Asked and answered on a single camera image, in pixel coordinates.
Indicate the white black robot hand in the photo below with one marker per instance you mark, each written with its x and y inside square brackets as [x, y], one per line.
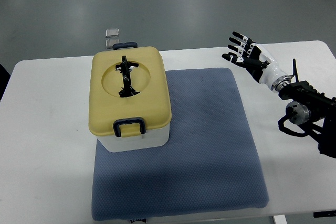
[258, 62]

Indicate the upper metal floor plate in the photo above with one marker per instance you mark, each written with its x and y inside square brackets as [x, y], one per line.
[112, 32]

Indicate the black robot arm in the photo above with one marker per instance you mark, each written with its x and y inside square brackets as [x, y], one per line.
[310, 113]

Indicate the lower metal floor plate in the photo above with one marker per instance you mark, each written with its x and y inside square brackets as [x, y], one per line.
[110, 43]

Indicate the black table control panel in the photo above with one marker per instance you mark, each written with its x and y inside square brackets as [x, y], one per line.
[324, 214]

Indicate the yellow box lid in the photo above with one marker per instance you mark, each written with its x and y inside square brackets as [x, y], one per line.
[129, 94]

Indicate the metal floor plate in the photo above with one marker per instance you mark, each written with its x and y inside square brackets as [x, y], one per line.
[110, 43]
[112, 32]

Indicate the blue padded mat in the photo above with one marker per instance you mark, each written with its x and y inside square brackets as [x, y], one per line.
[210, 162]

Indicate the white storage box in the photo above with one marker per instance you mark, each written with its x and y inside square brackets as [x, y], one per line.
[152, 138]

